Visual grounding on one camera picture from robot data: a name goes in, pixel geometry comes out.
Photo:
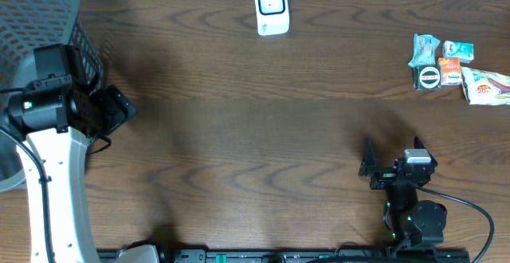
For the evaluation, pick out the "grey plastic mesh basket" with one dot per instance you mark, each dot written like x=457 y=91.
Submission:
x=27 y=25

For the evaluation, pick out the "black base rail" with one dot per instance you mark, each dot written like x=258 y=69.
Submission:
x=299 y=256

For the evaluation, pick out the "small teal white packet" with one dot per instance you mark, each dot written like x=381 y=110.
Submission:
x=461 y=50

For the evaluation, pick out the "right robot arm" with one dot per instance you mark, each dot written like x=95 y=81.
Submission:
x=415 y=224

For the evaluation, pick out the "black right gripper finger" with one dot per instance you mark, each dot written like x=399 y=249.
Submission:
x=419 y=144
x=369 y=163

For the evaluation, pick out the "white barcode scanner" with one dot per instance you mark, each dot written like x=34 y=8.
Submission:
x=272 y=17

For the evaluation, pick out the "orange snack packet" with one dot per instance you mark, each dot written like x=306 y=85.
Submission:
x=450 y=71

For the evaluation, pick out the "green snack packet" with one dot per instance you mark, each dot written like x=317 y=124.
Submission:
x=425 y=46

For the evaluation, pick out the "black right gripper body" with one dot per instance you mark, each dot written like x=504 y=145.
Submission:
x=384 y=177

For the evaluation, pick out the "white blue snack bag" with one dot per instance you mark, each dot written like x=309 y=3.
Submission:
x=485 y=88

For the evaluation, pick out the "round white red lid cup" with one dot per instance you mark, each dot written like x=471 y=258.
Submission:
x=427 y=77

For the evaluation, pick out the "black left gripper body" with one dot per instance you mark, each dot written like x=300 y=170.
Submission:
x=120 y=106

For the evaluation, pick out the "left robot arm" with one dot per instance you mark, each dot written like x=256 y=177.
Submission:
x=53 y=162

